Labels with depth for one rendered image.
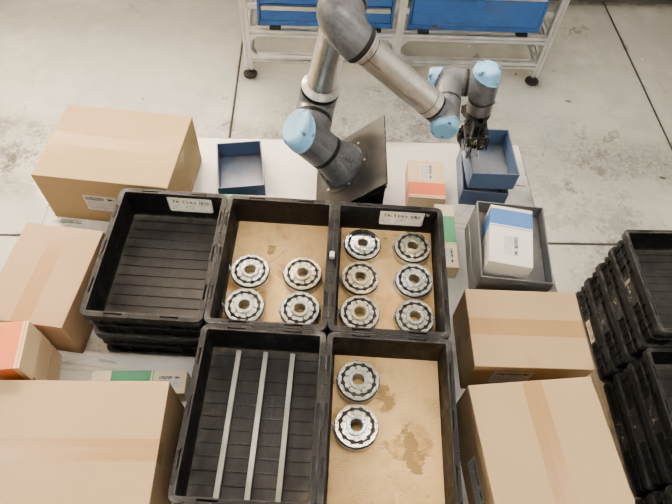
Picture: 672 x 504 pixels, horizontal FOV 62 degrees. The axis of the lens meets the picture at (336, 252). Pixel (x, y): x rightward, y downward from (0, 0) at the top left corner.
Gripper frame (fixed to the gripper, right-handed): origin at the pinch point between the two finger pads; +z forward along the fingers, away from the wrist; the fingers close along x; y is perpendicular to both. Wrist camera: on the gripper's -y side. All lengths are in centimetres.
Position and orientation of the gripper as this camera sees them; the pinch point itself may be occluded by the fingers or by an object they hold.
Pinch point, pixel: (467, 153)
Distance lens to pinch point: 188.3
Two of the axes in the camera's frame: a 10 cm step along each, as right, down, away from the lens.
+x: 10.0, -0.1, -0.4
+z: 0.4, 5.5, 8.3
